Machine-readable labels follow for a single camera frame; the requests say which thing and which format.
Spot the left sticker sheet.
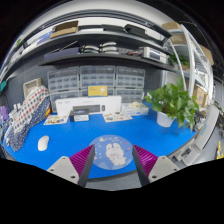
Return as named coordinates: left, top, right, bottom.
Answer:
left=44, top=115, right=68, bottom=125

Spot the patterned fabric bundle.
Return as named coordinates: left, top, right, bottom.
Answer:
left=9, top=85, right=50, bottom=151

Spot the white metal rack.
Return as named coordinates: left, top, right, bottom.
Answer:
left=162, top=22, right=213, bottom=108

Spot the white wire basket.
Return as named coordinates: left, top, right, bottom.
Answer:
left=23, top=78, right=41, bottom=97

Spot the grey electronic device on shelf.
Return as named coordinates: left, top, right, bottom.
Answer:
left=139, top=47, right=167, bottom=63

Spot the round bunny mouse pad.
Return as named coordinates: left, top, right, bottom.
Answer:
left=91, top=135, right=133, bottom=170

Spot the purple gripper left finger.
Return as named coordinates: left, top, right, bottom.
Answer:
left=47, top=145, right=95, bottom=187

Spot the blue desk mat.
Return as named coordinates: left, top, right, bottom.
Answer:
left=4, top=111, right=195, bottom=179

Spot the right drawer organizer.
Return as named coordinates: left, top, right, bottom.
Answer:
left=116, top=66, right=145, bottom=88

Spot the cardboard box on top shelf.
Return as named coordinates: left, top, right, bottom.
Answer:
left=50, top=21, right=78, bottom=39

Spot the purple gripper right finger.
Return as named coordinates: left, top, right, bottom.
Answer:
left=132, top=145, right=179, bottom=186

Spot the white computer mouse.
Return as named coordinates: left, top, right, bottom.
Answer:
left=38, top=136, right=49, bottom=151

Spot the sticker sheet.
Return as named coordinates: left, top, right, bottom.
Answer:
left=103, top=113, right=132, bottom=123
left=44, top=115, right=68, bottom=125

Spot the yellow card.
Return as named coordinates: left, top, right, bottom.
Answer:
left=87, top=85, right=108, bottom=97

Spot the middle drawer organizer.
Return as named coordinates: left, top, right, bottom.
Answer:
left=79, top=65, right=115, bottom=88

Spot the dark wall shelf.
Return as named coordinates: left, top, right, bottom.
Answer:
left=39, top=32, right=173, bottom=71

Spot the drawer organizer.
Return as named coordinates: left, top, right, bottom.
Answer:
left=47, top=67, right=79, bottom=92
left=116, top=66, right=145, bottom=88
left=79, top=65, right=115, bottom=88

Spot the right sticker sheet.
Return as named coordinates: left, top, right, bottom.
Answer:
left=103, top=113, right=132, bottom=123

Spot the clear plastic box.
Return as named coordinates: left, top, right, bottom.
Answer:
left=121, top=102, right=149, bottom=116

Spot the white keyboard box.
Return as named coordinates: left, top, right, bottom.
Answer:
left=55, top=96, right=122, bottom=115

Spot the small black and white box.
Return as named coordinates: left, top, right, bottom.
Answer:
left=70, top=109, right=89, bottom=122

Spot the green potted plant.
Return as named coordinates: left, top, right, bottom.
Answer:
left=145, top=77, right=199, bottom=130

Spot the left drawer organizer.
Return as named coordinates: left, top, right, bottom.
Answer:
left=47, top=67, right=79, bottom=92

